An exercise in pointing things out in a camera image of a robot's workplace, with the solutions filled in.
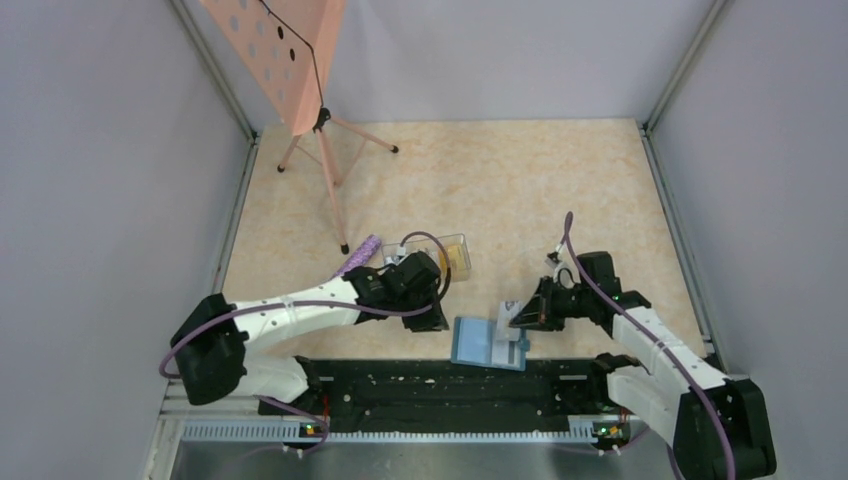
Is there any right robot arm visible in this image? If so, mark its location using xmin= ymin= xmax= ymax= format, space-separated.
xmin=510 ymin=251 xmax=777 ymax=479

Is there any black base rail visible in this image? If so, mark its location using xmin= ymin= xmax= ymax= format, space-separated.
xmin=290 ymin=359 xmax=624 ymax=434

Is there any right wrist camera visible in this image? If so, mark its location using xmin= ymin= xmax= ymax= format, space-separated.
xmin=545 ymin=249 xmax=570 ymax=272

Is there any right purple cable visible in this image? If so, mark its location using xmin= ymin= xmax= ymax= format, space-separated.
xmin=560 ymin=211 xmax=738 ymax=480

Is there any silver credit card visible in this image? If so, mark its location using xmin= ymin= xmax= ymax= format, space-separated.
xmin=494 ymin=300 xmax=523 ymax=342

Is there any clear plastic card box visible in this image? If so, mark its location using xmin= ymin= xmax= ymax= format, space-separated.
xmin=380 ymin=233 xmax=472 ymax=282

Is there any purple glitter microphone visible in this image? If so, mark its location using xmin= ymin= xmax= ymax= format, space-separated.
xmin=333 ymin=234 xmax=382 ymax=278

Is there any blue leather card holder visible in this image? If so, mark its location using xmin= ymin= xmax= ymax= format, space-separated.
xmin=450 ymin=317 xmax=530 ymax=371

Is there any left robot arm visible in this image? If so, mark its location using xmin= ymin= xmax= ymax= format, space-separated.
xmin=160 ymin=252 xmax=452 ymax=414

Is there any pink music stand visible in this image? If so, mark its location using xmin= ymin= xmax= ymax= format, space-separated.
xmin=201 ymin=0 xmax=399 ymax=255

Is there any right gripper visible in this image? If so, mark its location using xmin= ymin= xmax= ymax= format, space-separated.
xmin=510 ymin=275 xmax=594 ymax=331

